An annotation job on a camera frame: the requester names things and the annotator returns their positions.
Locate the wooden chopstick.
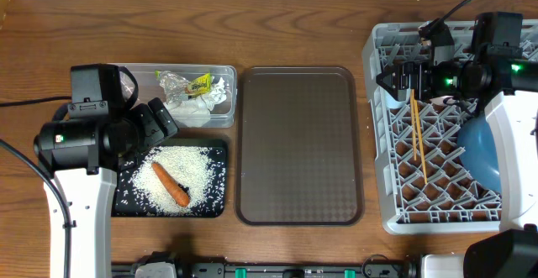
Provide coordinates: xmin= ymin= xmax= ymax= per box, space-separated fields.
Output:
xmin=413 ymin=98 xmax=428 ymax=185
xmin=409 ymin=89 xmax=418 ymax=160

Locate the orange carrot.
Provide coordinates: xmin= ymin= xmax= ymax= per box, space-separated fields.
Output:
xmin=151 ymin=162 xmax=190 ymax=207

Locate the dark blue plate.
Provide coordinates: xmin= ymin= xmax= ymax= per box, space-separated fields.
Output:
xmin=457 ymin=114 xmax=502 ymax=193

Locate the light blue cup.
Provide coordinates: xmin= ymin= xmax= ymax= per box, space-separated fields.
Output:
xmin=384 ymin=90 xmax=410 ymax=109

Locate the pink cup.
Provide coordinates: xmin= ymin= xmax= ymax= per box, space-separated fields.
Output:
xmin=430 ymin=96 xmax=458 ymax=107

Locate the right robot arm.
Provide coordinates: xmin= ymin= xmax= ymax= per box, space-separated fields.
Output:
xmin=375 ymin=12 xmax=537 ymax=277

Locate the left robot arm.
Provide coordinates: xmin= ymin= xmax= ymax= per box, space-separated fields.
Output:
xmin=34 ymin=64 xmax=178 ymax=277

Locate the black waste tray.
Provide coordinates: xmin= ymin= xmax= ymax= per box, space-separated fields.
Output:
xmin=111 ymin=137 xmax=229 ymax=219

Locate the clear plastic waste bin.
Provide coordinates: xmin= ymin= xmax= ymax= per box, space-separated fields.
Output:
xmin=123 ymin=63 xmax=237 ymax=128

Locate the grey dishwasher rack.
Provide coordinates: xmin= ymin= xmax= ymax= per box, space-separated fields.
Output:
xmin=362 ymin=19 xmax=537 ymax=234

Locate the crumpled silver foil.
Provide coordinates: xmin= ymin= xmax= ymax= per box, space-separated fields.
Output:
xmin=156 ymin=71 xmax=189 ymax=103

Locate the crumpled white tissue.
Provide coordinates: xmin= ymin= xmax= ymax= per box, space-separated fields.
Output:
xmin=165 ymin=77 xmax=227 ymax=128

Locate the pile of rice grains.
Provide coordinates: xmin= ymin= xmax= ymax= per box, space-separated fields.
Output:
xmin=117 ymin=145 xmax=226 ymax=216

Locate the yellow snack wrapper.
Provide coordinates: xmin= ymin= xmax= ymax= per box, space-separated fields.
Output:
xmin=185 ymin=73 xmax=212 ymax=97

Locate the brown serving tray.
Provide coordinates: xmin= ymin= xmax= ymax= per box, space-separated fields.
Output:
xmin=235 ymin=66 xmax=365 ymax=226

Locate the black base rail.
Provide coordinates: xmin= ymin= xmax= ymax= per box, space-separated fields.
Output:
xmin=111 ymin=262 xmax=421 ymax=278

